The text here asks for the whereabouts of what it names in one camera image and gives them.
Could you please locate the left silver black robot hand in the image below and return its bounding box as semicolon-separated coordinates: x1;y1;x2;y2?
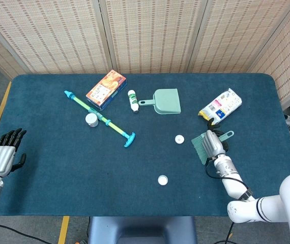
0;128;27;177

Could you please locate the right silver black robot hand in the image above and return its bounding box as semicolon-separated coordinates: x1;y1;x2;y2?
201;117;229;160

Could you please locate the small green hand broom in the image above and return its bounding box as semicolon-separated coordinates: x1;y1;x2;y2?
191;130;235;165

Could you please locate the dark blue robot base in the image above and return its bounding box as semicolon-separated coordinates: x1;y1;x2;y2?
88;216;198;244

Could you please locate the white green small bottle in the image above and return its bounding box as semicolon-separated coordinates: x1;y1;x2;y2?
127;89;140;113

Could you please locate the white yellow snack bag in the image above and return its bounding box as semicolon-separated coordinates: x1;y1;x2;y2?
198;87;243;126

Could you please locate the small green dustpan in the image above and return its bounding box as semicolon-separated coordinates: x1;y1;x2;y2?
138;88;182;115

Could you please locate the blue felt table cover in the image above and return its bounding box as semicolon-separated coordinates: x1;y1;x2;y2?
0;73;290;217

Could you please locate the blue green toy water pump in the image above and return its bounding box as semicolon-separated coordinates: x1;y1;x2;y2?
64;90;136;148

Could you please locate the orange blue cookie box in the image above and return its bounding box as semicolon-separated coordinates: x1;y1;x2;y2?
85;70;128;111

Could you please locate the woven bamboo folding screen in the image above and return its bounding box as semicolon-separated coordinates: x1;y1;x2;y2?
0;0;290;110

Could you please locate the black floor cable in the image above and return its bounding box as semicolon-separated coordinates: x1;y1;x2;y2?
0;222;53;244

